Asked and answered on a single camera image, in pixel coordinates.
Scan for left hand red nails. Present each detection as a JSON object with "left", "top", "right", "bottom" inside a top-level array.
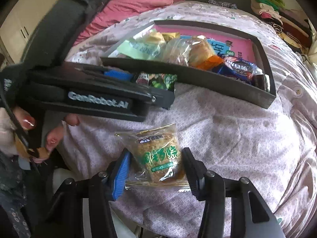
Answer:
[{"left": 0, "top": 106, "right": 81, "bottom": 164}]

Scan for light green pastry packet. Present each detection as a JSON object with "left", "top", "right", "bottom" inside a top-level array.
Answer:
[{"left": 116, "top": 35, "right": 166, "bottom": 60}]

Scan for blue Oreo cookie packet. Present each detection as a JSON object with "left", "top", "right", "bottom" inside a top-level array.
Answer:
[{"left": 211, "top": 55, "right": 271, "bottom": 92}]

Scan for clear round cake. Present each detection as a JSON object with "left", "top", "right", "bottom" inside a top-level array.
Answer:
[{"left": 161, "top": 38, "right": 192, "bottom": 66}]

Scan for green-label rice cracker packet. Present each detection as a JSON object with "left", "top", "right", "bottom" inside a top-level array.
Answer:
[{"left": 115, "top": 123, "right": 185, "bottom": 186}]

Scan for pink blanket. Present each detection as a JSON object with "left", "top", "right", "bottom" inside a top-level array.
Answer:
[{"left": 74, "top": 0, "right": 181, "bottom": 45}]

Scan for patterned mauve quilt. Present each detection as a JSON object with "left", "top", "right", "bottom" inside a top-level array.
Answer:
[{"left": 58, "top": 2, "right": 316, "bottom": 237}]

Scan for gold wafer snack packet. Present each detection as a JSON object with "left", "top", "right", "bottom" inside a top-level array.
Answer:
[{"left": 144, "top": 30, "right": 180, "bottom": 44}]

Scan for green pea snack packet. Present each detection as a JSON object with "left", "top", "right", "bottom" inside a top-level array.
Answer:
[{"left": 135, "top": 72, "right": 177, "bottom": 92}]

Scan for pink blue Chinese workbook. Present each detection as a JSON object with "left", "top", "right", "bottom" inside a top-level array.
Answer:
[{"left": 154, "top": 23, "right": 256, "bottom": 63}]

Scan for orange-ended biscuit packet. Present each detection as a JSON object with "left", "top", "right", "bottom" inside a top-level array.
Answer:
[{"left": 189, "top": 36, "right": 223, "bottom": 70}]

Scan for stack of folded clothes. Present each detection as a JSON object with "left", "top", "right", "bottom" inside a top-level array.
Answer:
[{"left": 250, "top": 0, "right": 313, "bottom": 54}]

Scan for cream wardrobe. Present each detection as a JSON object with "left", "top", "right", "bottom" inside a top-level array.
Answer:
[{"left": 1, "top": 0, "right": 57, "bottom": 63}]

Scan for black shallow tray box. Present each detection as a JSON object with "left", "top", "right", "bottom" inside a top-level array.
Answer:
[{"left": 102, "top": 20, "right": 276, "bottom": 108}]

